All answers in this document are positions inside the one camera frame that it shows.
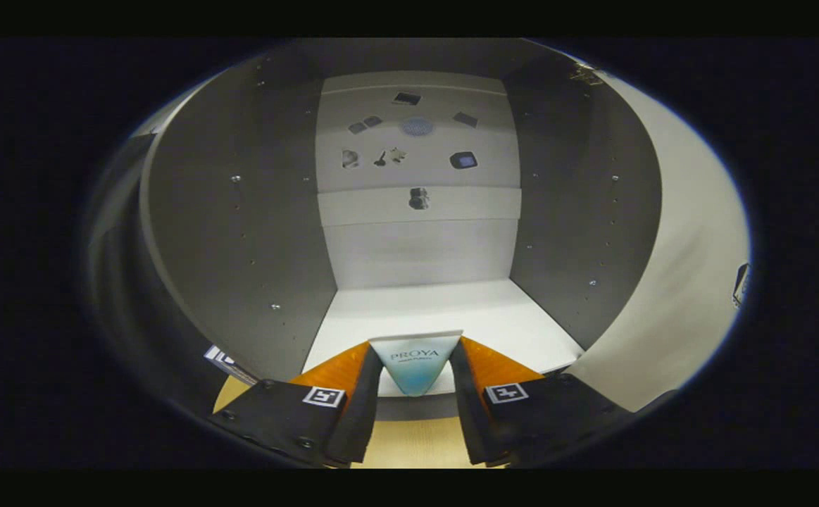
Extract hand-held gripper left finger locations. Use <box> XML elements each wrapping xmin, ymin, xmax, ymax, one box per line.
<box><xmin>206</xmin><ymin>341</ymin><xmax>385</xmax><ymax>468</ymax></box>

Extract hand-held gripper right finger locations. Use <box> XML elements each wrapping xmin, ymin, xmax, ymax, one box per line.
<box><xmin>449</xmin><ymin>336</ymin><xmax>637</xmax><ymax>469</ymax></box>

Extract white and blue tube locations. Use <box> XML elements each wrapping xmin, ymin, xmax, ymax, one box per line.
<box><xmin>368</xmin><ymin>330</ymin><xmax>464</xmax><ymax>397</ymax></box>

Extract blue and white book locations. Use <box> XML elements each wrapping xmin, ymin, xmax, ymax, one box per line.
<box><xmin>204</xmin><ymin>345</ymin><xmax>258</xmax><ymax>387</ymax></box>

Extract grey cabinet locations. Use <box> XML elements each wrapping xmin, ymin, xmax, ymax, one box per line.
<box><xmin>138</xmin><ymin>39</ymin><xmax>663</xmax><ymax>423</ymax></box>

